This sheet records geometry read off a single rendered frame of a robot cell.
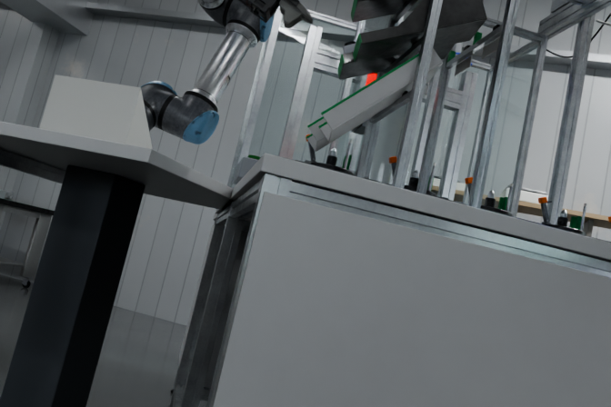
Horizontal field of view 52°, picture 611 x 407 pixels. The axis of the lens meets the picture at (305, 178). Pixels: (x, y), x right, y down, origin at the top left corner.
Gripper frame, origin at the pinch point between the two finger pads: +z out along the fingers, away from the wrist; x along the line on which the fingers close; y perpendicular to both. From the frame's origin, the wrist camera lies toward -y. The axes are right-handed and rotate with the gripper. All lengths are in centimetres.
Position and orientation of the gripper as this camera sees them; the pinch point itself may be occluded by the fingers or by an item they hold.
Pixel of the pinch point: (310, 16)
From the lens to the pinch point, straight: 161.5
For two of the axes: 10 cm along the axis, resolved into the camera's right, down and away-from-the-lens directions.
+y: -6.1, 7.8, -1.2
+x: 0.2, -1.4, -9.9
